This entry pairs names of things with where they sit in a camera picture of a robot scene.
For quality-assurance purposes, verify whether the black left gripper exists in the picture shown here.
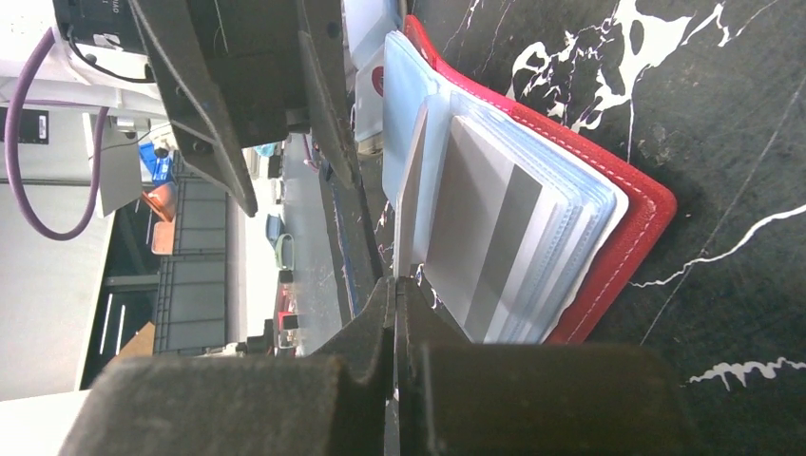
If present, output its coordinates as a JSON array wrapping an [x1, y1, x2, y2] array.
[[130, 0, 356, 217]]

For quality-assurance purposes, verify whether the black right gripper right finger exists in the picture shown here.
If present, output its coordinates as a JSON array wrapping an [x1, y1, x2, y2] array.
[[396, 278, 700, 455]]

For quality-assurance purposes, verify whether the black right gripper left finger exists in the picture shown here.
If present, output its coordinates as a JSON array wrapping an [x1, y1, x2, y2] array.
[[60, 277, 396, 455]]

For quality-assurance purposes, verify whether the red card holder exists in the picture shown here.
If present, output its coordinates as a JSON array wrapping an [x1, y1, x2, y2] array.
[[382, 17, 677, 343]]

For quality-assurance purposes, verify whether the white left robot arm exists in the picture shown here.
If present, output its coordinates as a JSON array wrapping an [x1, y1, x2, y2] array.
[[1, 1, 360, 216]]

